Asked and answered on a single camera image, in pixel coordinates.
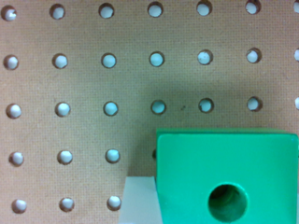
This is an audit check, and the green block with hole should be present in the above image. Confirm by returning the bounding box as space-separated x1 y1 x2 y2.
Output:
156 130 298 224

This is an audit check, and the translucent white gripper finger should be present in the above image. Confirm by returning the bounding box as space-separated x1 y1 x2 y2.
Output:
118 176 163 224

